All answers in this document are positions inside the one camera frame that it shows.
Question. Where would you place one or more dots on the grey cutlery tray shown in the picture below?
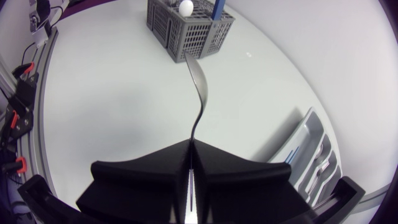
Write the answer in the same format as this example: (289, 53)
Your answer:
(306, 137)

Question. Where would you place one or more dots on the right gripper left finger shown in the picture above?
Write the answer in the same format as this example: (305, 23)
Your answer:
(146, 186)

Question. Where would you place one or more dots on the grey cutlery basket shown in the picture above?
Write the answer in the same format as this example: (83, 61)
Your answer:
(189, 35)

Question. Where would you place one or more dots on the steel spoon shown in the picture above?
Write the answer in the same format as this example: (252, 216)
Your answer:
(199, 81)
(319, 153)

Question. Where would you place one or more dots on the steel fork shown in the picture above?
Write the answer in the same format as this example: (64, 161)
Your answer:
(320, 172)

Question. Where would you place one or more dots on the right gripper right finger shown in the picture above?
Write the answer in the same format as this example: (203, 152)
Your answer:
(242, 189)

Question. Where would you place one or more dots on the pale plastic spoon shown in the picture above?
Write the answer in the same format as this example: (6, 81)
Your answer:
(186, 8)

